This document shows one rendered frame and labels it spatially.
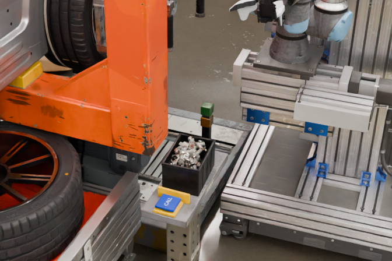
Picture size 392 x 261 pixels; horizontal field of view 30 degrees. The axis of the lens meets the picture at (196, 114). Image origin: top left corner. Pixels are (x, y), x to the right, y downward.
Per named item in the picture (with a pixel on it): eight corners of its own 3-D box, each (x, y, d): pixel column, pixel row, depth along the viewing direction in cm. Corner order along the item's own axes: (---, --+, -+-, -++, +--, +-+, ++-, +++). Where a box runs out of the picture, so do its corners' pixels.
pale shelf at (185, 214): (187, 150, 287) (187, 143, 285) (228, 159, 282) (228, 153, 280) (140, 216, 253) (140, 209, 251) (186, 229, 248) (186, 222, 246)
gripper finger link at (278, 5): (288, 31, 201) (283, 19, 209) (287, 10, 198) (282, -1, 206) (277, 32, 201) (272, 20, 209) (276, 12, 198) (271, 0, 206)
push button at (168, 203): (163, 198, 256) (163, 193, 255) (181, 203, 254) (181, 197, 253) (154, 210, 250) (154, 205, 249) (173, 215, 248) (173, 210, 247)
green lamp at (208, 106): (203, 109, 274) (204, 101, 272) (213, 112, 273) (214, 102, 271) (200, 115, 271) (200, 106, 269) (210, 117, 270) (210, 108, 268)
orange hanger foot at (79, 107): (16, 98, 299) (5, 21, 280) (132, 125, 283) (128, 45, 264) (-8, 118, 286) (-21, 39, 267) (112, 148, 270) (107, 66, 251)
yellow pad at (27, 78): (13, 66, 288) (11, 55, 286) (44, 73, 284) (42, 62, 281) (-7, 82, 277) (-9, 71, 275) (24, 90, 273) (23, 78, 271)
